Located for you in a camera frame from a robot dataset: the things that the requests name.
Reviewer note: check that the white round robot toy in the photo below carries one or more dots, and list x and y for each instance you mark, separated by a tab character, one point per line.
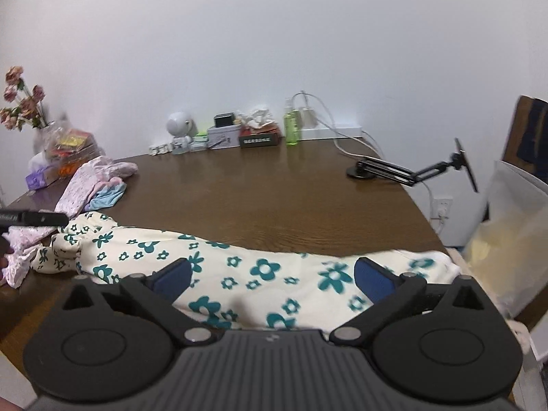
182	128

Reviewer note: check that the dried pink rose bouquet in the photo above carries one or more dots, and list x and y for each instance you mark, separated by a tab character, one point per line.
25	104

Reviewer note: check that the white power strip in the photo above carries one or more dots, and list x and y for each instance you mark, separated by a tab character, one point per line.
323	132

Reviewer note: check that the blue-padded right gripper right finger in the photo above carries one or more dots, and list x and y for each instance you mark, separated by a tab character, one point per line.
393	297

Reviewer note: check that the cream green-flower garment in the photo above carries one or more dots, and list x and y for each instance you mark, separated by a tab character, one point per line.
231	287

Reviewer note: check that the person's left hand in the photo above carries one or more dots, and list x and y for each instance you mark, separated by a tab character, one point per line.
5	250

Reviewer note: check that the purple tissue box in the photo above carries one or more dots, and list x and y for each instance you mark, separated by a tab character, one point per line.
42	178

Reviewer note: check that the black red tissue box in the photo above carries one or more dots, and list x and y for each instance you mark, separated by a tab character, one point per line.
258	129

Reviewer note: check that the pink floral white garment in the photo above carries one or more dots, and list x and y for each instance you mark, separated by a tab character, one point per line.
25	241

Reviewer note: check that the green white small packs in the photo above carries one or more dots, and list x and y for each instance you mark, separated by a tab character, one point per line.
199	142

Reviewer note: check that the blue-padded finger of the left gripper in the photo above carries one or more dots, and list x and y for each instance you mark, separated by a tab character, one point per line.
46	219

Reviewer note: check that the light blue garment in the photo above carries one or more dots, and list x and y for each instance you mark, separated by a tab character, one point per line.
106	197

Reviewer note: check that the grey tin box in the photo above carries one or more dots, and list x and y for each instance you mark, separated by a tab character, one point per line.
226	137

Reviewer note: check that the white plastic bag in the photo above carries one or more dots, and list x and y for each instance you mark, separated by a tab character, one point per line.
507	254

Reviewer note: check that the white charger adapter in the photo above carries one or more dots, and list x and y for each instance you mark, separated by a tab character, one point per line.
308	116

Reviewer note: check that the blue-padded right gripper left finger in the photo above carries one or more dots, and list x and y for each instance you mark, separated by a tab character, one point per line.
154	296

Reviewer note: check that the small white figurines row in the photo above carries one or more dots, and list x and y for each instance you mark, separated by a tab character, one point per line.
160	149

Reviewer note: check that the clear bag of snacks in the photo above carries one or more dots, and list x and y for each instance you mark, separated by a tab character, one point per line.
62	143

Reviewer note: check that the small black cube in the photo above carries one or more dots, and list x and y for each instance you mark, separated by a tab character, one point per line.
224	119

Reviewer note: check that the green spray bottle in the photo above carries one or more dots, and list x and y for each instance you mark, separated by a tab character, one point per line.
291	120

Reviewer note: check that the white wall socket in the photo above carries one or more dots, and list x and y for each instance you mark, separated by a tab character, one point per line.
441	208

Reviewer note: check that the pink dotted garment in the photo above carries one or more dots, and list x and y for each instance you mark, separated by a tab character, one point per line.
81	186

